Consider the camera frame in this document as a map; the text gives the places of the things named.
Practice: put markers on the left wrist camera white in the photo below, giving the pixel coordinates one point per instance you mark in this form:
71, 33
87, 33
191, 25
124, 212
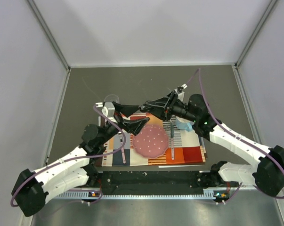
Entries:
107, 109

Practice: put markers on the white blue mug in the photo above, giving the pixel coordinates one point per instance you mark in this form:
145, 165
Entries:
183, 124

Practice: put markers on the fork with pink handle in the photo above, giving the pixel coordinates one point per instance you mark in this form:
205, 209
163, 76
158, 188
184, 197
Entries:
122, 150

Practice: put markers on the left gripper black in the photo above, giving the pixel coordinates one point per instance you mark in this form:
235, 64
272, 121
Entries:
133, 126

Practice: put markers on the aluminium frame profile front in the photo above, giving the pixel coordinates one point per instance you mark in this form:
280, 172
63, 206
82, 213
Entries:
50, 187

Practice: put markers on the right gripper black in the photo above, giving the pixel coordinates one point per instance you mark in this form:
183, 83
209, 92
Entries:
165, 107

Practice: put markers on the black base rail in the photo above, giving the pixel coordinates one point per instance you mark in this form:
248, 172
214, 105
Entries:
157, 182

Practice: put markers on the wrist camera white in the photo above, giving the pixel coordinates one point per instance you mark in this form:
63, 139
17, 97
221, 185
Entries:
107, 109
180, 92

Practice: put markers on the knife with pink handle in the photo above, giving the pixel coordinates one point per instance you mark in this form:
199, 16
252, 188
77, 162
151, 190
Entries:
172, 140

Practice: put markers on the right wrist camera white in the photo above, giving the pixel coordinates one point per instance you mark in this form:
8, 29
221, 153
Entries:
180, 92

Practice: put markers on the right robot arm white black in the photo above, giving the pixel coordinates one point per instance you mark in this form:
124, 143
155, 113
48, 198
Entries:
265, 165

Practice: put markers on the pink dotted plate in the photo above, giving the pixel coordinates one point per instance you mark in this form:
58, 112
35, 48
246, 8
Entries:
151, 142

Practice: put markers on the colourful patchwork placemat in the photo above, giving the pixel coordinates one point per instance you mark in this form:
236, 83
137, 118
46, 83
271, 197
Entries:
188, 148

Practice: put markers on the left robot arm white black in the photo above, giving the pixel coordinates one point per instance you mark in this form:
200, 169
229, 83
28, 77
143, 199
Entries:
83, 156

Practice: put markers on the clear plastic cup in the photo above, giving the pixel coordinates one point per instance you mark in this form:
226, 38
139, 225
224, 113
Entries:
112, 98

